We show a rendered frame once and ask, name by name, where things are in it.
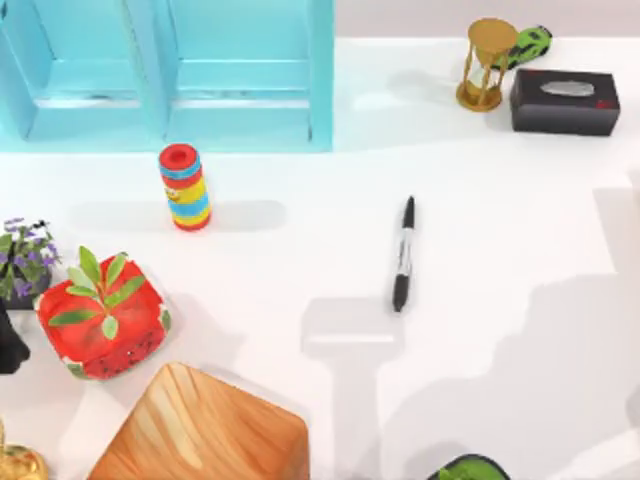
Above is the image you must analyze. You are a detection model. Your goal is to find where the purple flower plant pot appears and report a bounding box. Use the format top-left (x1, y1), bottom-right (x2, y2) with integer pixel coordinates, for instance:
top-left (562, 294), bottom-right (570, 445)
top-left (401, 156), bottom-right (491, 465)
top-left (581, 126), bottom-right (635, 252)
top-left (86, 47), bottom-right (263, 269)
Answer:
top-left (0, 217), bottom-right (63, 312)

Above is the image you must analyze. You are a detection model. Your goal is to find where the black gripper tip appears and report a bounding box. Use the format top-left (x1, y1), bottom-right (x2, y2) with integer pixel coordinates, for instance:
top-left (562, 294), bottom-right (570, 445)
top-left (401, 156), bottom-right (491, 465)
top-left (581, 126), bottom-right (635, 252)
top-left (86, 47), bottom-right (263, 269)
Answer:
top-left (0, 298), bottom-right (31, 376)

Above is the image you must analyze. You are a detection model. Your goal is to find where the red watermelon plant pot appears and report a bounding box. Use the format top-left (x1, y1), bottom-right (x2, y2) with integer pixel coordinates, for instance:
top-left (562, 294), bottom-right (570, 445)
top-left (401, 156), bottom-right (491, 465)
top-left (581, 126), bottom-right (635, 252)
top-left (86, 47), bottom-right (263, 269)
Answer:
top-left (33, 245), bottom-right (173, 383)

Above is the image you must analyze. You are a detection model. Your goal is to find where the wooden board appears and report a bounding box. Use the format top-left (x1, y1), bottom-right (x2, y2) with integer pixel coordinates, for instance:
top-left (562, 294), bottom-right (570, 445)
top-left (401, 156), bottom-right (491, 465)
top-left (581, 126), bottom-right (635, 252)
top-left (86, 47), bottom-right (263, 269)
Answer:
top-left (84, 362), bottom-right (311, 480)

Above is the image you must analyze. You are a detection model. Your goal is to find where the light blue rack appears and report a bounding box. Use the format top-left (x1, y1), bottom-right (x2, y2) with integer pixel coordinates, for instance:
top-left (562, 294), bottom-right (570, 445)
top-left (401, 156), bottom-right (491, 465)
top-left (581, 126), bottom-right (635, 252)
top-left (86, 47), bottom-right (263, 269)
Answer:
top-left (0, 0), bottom-right (336, 154)

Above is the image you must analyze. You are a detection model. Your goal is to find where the golden hourglass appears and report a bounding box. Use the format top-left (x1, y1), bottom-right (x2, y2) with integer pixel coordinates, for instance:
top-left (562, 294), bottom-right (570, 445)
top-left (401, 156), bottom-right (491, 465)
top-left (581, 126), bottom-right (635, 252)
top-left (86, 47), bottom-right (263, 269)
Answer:
top-left (455, 18), bottom-right (519, 114)

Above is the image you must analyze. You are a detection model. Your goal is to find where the black tissue box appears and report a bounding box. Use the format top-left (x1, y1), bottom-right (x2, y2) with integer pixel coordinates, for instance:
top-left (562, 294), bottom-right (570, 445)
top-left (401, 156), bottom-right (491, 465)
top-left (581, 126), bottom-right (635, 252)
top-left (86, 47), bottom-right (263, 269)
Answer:
top-left (509, 68), bottom-right (622, 137)

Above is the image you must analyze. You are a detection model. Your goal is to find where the green toy car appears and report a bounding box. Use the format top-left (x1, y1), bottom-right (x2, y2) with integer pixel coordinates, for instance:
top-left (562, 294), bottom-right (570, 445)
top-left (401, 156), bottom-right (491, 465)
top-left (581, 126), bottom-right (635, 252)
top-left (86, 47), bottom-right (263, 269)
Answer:
top-left (492, 25), bottom-right (554, 71)

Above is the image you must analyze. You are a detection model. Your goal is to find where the stack of coloured rings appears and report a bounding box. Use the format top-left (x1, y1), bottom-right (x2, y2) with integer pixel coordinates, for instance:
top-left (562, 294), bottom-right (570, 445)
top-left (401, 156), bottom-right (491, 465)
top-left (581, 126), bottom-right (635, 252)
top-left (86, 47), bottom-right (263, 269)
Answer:
top-left (158, 143), bottom-right (214, 234)

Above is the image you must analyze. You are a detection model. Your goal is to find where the green plant in black pot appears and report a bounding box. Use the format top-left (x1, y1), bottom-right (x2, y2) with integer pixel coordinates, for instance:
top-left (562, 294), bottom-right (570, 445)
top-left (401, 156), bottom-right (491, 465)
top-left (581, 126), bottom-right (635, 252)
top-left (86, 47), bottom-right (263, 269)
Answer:
top-left (433, 453), bottom-right (512, 480)

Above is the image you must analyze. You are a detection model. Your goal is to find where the golden trophy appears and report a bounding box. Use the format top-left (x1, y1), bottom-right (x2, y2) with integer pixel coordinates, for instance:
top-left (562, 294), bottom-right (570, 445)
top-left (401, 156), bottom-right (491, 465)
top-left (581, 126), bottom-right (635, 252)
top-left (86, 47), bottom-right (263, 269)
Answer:
top-left (0, 418), bottom-right (50, 480)

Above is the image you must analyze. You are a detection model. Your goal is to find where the black marker pen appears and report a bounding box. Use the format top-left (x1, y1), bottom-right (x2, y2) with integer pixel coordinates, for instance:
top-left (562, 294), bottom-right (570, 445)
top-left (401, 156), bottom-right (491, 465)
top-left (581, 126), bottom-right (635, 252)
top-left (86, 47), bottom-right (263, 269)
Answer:
top-left (391, 195), bottom-right (417, 315)

